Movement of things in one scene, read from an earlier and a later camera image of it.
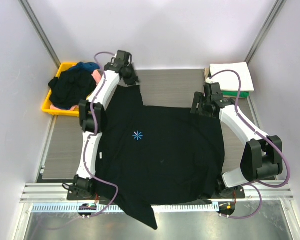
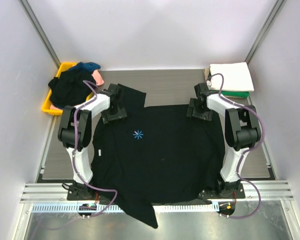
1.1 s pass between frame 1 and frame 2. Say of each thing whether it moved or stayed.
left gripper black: moved
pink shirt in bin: stayed
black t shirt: stayed
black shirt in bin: stayed
